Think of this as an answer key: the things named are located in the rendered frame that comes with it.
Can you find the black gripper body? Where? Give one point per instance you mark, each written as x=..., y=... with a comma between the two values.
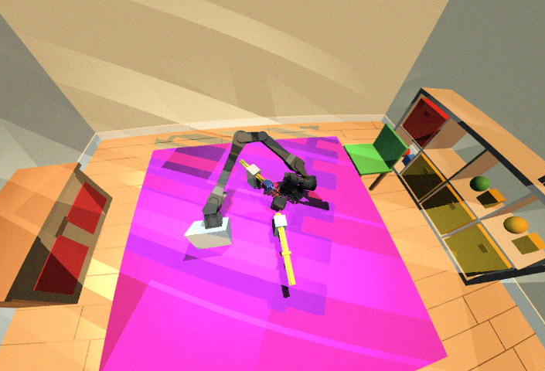
x=280, y=202

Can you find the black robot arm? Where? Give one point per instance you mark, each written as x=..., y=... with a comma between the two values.
x=212, y=215

